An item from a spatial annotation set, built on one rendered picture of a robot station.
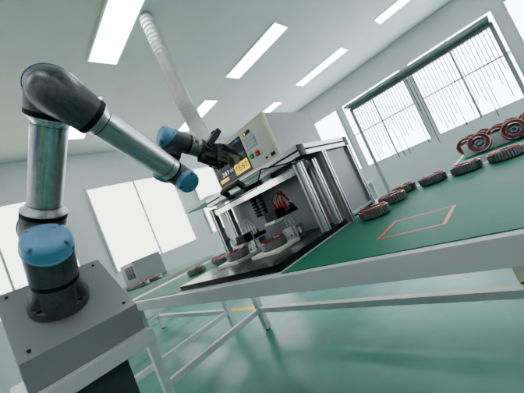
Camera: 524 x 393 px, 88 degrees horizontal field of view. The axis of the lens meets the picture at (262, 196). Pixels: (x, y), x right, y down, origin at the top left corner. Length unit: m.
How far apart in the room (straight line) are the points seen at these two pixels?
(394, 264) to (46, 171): 0.89
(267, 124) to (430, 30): 6.52
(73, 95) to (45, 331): 0.61
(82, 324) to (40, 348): 0.09
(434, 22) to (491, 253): 7.09
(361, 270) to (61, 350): 0.76
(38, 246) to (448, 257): 0.91
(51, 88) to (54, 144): 0.19
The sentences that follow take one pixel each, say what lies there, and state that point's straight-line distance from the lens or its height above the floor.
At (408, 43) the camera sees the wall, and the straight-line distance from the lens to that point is 7.56.
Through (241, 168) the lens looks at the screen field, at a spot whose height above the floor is 1.16.
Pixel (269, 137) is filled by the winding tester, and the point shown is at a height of 1.21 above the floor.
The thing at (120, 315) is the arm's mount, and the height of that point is 0.82.
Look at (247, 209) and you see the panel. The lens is 1.52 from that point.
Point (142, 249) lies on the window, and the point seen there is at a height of 1.22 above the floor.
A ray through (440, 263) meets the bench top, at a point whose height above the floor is 0.72.
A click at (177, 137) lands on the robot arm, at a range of 1.02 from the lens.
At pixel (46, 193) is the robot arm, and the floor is 1.21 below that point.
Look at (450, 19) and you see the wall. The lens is 7.48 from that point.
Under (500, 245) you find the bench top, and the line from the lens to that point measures 0.56.
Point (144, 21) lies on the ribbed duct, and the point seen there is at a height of 3.20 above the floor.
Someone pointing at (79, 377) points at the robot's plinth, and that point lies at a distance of 0.91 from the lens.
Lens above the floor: 0.92
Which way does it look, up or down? 3 degrees up
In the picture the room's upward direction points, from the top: 23 degrees counter-clockwise
